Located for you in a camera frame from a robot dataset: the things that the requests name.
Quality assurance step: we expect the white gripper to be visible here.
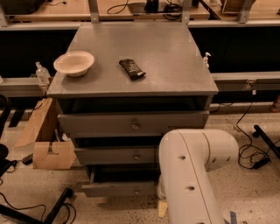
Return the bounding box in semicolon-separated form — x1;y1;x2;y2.
157;176;168;218

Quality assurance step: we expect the grey bottom drawer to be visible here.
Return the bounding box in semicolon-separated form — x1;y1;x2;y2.
81;164;160;197

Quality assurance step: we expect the grey drawer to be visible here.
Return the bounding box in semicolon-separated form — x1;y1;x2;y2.
58;111;209;138
74;146;158;165
81;164;160;197

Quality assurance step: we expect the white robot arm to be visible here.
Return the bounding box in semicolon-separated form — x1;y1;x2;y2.
157;129;239;224

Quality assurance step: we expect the grey middle drawer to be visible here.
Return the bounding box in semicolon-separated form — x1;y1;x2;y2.
74;146;158;165

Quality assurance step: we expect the grey top drawer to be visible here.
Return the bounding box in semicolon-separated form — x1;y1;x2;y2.
58;111;209;138

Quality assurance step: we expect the grey drawer cabinet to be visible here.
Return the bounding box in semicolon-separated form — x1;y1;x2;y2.
46;22;220;179

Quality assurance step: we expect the black stand leg left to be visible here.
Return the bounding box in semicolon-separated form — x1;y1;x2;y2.
0;187;74;224

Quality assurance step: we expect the black stand leg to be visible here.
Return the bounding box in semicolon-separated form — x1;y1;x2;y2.
254;125;280;158
0;187;74;224

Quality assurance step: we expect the black stand leg right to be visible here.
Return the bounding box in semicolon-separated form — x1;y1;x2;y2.
254;125;280;158

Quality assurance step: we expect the brown cardboard box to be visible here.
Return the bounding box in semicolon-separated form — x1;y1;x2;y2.
15;98;76;170

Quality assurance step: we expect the black snack bar wrapper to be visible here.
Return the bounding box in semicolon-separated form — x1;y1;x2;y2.
119;59;146;81

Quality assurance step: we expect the black power adapter left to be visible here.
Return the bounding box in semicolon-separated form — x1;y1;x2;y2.
22;154;33;165

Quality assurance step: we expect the white pump bottle right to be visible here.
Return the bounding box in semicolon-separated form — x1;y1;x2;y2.
203;52;212;68

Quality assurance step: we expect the white bowl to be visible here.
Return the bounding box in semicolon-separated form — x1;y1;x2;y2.
53;51;95;77

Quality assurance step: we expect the clear sanitizer bottle left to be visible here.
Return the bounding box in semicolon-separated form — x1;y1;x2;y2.
35;62;51;84

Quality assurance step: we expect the wooden workbench background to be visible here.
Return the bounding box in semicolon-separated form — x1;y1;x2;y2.
0;0;280;27

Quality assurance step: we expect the black cable on floor left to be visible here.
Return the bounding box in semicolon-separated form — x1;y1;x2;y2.
0;192;77;224

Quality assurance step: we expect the black cable on floor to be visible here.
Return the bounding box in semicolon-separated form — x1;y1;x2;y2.
0;192;77;224
235;101;271;171

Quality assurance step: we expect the black cable on floor right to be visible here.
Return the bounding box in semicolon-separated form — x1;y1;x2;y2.
235;101;271;171

